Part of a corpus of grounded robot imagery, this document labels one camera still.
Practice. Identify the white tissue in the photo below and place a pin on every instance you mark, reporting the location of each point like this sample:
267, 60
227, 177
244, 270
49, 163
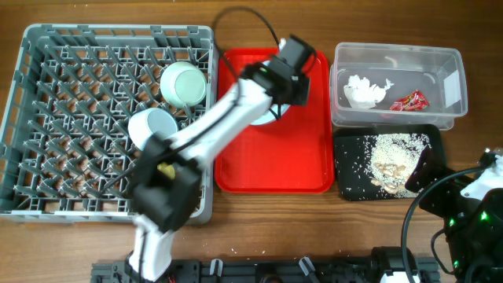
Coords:
362, 95

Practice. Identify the green bowl with rice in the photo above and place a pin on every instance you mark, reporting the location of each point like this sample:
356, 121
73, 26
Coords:
183, 84

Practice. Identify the red snack wrapper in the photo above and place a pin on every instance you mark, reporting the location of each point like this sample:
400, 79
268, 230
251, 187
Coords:
415, 101

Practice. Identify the light blue bowl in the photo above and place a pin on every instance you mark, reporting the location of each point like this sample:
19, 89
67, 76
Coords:
149, 122

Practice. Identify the yellow plastic cup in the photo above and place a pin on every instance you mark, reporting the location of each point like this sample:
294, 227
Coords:
167, 169

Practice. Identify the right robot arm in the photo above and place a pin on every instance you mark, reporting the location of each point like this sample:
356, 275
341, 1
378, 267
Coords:
470, 204

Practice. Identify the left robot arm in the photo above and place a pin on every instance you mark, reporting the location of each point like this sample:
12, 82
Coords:
166, 180

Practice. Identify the light blue plate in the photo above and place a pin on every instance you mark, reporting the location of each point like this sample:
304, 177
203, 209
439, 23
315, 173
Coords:
271, 116

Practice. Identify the red plastic tray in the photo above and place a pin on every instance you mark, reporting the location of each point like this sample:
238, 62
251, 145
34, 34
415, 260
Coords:
291, 155

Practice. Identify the black tray bin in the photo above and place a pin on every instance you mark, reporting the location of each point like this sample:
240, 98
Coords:
349, 157

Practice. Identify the spilled rice and shells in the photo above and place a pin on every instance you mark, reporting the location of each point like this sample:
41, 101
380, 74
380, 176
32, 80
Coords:
393, 161

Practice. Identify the clear plastic bin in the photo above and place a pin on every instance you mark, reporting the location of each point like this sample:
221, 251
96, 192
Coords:
437, 72

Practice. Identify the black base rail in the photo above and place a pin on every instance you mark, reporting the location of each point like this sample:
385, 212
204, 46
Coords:
193, 271

